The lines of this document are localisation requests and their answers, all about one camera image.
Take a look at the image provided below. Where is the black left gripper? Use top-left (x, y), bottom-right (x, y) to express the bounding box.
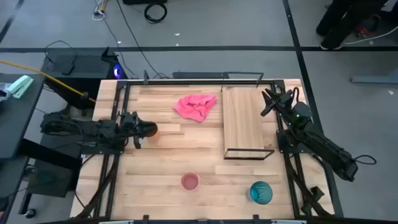
top-left (119, 123), bottom-right (142, 149)

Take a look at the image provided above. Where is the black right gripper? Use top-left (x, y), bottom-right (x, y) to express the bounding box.
top-left (260, 88), bottom-right (297, 118)

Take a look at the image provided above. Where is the pink plastic cup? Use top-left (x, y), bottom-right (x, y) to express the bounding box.
top-left (180, 171), bottom-right (200, 192)

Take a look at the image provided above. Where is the pink crumpled cloth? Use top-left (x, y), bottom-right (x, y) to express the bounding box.
top-left (173, 94), bottom-right (218, 123)

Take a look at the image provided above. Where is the teal ribbed cup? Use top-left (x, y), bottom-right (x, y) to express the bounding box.
top-left (248, 180), bottom-right (274, 205)

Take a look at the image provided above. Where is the black computer case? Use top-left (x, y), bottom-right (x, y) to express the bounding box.
top-left (40, 47), bottom-right (127, 110)

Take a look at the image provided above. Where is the person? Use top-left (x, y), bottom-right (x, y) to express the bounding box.
top-left (315, 0), bottom-right (398, 51)

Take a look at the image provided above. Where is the grey table foot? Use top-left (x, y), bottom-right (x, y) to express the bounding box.
top-left (350, 68), bottom-right (398, 85)

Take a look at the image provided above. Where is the black side table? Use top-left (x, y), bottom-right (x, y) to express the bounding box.
top-left (0, 73), bottom-right (46, 160)

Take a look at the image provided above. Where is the mint green stapler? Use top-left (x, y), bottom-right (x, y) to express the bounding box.
top-left (6, 75), bottom-right (34, 100)

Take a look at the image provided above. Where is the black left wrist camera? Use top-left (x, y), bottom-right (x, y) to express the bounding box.
top-left (123, 111), bottom-right (139, 124)

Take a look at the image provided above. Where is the wooden shelf with black frame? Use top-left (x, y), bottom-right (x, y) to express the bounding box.
top-left (221, 72), bottom-right (275, 161)

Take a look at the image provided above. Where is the black metal rig frame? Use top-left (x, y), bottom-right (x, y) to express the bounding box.
top-left (79, 78), bottom-right (335, 222)

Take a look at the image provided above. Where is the long black floor cable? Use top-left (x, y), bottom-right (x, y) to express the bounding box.
top-left (115, 0), bottom-right (170, 80)

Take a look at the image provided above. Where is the yellow cable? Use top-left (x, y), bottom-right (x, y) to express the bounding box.
top-left (0, 60), bottom-right (96, 103)

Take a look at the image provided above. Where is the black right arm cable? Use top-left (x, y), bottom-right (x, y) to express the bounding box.
top-left (353, 154), bottom-right (377, 166)

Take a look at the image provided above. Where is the coiled black cable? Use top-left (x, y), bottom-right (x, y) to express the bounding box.
top-left (144, 2), bottom-right (168, 24)

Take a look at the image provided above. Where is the white floor cable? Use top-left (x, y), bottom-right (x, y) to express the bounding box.
top-left (91, 0), bottom-right (108, 22)

